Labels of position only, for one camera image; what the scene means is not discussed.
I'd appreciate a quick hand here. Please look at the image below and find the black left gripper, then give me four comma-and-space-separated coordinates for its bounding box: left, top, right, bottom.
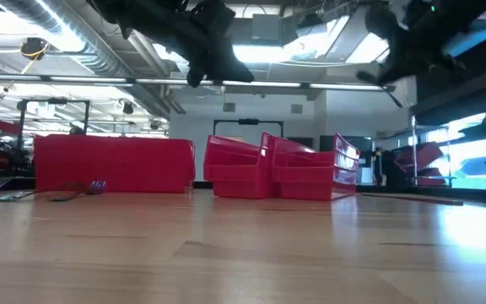
132, 0, 256, 89

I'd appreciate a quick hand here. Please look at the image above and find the black and yellow cable reel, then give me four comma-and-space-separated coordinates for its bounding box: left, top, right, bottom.
19, 36, 49, 62

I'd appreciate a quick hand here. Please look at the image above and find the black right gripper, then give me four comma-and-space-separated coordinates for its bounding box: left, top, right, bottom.
355, 16, 468, 85

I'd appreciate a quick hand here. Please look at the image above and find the bright window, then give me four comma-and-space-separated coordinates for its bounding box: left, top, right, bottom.
426, 112, 486, 190

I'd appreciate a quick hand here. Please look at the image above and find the black shelf board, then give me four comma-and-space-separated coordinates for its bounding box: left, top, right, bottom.
411, 62, 486, 128

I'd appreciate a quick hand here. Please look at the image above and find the silver spiral ventilation duct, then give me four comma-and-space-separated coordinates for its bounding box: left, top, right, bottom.
0, 0, 187, 119

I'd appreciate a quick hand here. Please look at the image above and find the grey ceiling box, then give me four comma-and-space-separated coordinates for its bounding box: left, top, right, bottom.
251, 14, 281, 42

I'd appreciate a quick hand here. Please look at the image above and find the black rig frame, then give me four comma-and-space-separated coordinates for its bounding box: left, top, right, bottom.
16, 98, 91, 136

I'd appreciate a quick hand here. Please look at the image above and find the long ceiling light strip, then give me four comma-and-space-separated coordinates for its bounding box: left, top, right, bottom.
0, 73, 397, 93

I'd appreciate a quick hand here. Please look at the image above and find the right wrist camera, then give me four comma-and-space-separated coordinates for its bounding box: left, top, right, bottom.
364, 3, 396, 41

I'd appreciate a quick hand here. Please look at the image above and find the red tilted storage bin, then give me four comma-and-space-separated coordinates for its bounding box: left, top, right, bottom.
402, 142, 443, 170
411, 167, 446, 187

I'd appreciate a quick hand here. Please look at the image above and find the red plastic bin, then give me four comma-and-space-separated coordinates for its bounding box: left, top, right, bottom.
269, 132, 361, 202
34, 133, 197, 194
203, 133, 276, 200

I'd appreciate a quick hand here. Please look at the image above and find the silver rectangular duct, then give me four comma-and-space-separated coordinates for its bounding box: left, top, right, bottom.
322, 0, 390, 64

